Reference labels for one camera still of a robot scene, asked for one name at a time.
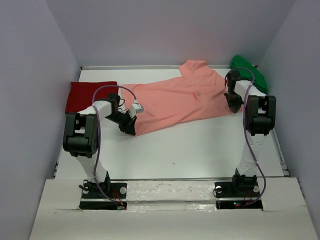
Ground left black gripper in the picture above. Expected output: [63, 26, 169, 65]
[104, 110, 137, 136]

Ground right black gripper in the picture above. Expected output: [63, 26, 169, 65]
[225, 91, 245, 113]

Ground pink t-shirt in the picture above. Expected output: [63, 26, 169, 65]
[121, 60, 232, 136]

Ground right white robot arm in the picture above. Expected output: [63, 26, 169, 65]
[224, 67, 277, 198]

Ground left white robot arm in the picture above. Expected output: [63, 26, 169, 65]
[62, 93, 144, 198]

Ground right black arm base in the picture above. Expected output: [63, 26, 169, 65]
[212, 181, 263, 210]

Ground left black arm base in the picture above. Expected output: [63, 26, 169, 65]
[79, 181, 127, 211]

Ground green t-shirt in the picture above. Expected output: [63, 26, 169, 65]
[230, 55, 269, 94]

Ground folded red t-shirt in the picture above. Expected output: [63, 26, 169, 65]
[65, 81, 118, 114]

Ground white foam strip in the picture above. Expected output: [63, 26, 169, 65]
[126, 180, 216, 202]

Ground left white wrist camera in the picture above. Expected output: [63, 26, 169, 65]
[129, 103, 144, 118]

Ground back aluminium rail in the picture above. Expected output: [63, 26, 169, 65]
[80, 65, 180, 71]

